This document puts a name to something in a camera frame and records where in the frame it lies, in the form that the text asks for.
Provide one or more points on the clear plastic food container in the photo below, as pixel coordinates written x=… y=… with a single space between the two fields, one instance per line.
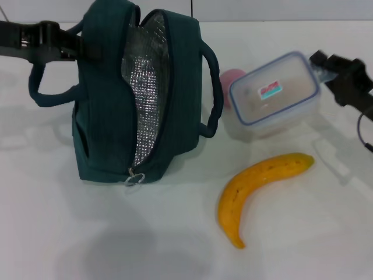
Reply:
x=277 y=93

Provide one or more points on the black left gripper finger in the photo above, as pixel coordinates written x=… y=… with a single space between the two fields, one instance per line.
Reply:
x=91 y=49
x=67 y=55

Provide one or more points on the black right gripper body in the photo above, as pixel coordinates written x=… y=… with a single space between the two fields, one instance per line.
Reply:
x=358 y=87

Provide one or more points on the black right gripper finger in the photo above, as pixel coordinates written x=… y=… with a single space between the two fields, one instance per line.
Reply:
x=335 y=62
x=336 y=84

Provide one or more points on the pink round fruit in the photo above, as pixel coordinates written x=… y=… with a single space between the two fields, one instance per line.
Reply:
x=227 y=80

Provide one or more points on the dark teal insulated lunch bag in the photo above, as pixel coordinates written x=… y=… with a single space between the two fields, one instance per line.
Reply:
x=102 y=116

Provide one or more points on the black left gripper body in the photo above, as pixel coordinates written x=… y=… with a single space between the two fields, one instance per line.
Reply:
x=29 y=41

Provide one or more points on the yellow banana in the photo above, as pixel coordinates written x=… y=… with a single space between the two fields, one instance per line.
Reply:
x=247 y=186

